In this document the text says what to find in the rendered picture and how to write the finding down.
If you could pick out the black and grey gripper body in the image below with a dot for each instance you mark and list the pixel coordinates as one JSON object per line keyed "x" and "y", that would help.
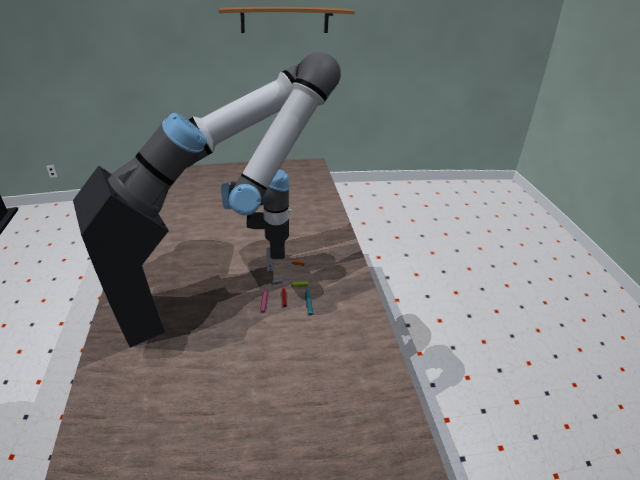
{"x": 276, "y": 229}

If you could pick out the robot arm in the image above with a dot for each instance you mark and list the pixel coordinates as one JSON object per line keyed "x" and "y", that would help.
{"x": 145, "y": 180}

